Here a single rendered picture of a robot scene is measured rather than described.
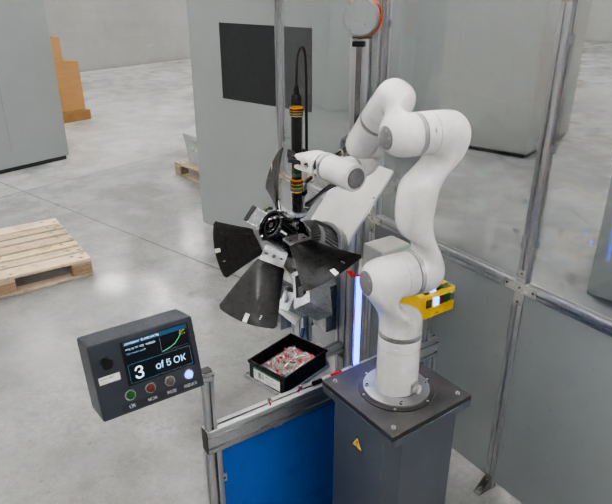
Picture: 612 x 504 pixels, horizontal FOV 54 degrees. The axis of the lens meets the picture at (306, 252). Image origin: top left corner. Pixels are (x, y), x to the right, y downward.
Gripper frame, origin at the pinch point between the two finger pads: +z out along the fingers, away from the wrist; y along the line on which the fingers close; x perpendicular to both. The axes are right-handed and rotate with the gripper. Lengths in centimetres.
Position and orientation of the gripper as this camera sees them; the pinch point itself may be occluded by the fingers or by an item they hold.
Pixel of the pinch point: (297, 153)
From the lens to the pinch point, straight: 203.1
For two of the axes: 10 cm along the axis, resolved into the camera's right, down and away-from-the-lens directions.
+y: 8.3, -2.3, 5.1
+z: -5.6, -3.5, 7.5
